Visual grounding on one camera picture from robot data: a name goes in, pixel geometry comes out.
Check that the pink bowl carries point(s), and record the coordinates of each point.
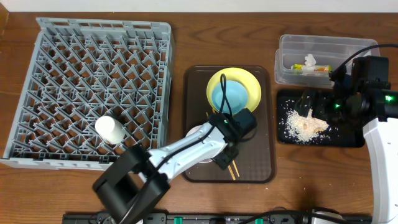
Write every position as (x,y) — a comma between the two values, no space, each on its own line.
(191,131)

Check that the wooden chopstick right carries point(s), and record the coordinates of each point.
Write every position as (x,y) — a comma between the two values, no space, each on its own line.
(234,168)

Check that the rice food waste pile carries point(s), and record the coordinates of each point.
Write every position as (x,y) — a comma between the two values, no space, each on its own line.
(306,127)

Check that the green snack wrapper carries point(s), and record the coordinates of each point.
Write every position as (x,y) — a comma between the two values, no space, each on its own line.
(315,68)

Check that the light blue bowl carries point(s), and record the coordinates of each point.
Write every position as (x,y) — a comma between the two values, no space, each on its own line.
(236,95)

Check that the black tray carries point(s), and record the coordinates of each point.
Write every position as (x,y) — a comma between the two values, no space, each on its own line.
(330,137)

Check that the white tissue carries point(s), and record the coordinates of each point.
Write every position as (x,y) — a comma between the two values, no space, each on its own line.
(310,61)

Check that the wooden chopstick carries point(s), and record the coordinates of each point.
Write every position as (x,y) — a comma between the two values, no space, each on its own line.
(229,167)
(234,168)

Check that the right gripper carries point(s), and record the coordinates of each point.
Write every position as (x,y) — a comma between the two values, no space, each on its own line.
(315,101)

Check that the yellow plate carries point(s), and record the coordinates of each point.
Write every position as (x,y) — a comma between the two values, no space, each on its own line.
(242,76)

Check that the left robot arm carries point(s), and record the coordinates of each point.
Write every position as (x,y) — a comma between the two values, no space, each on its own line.
(133,185)

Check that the brown serving tray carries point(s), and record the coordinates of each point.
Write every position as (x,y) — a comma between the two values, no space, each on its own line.
(256,158)

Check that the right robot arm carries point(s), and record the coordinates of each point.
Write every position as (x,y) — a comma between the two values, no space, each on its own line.
(364,100)

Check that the clear plastic bin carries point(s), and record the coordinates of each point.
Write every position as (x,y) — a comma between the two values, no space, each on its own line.
(326,50)

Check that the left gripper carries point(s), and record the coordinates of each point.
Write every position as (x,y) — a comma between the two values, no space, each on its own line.
(226,156)

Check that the wooden chopstick left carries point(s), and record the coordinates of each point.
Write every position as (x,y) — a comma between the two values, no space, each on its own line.
(229,167)

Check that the white cup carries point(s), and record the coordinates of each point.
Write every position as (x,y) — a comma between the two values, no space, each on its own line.
(109,129)

